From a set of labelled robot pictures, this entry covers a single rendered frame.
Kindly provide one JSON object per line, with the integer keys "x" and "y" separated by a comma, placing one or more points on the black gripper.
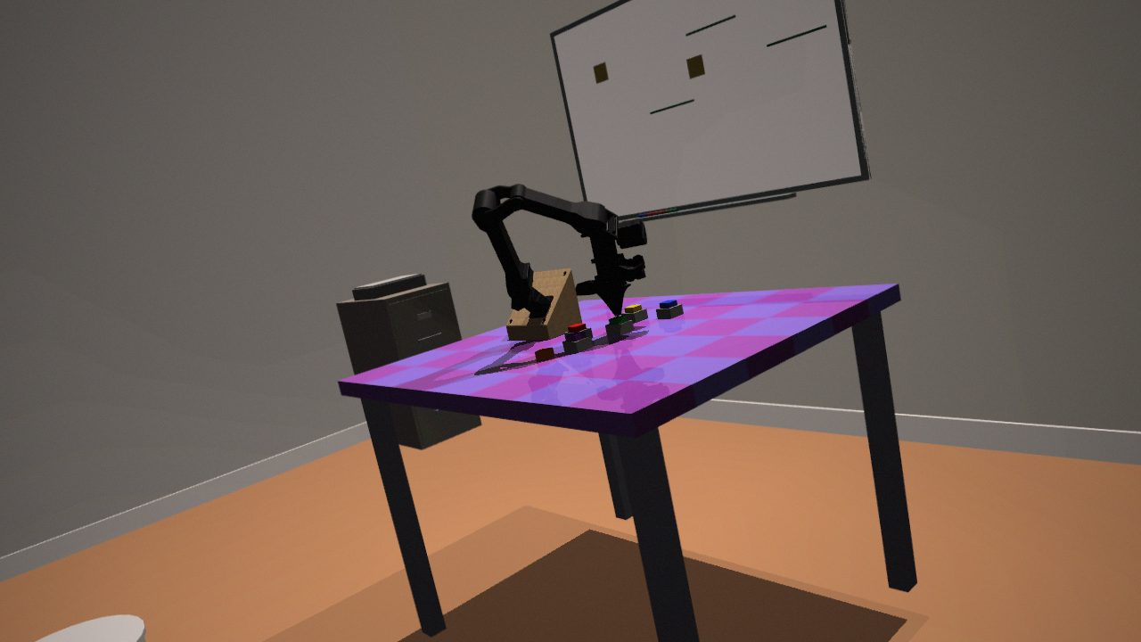
{"x": 611, "y": 291}

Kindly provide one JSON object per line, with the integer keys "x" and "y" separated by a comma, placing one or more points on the yellow button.
{"x": 635, "y": 313}

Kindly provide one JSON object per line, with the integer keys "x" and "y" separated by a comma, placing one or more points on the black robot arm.
{"x": 587, "y": 218}

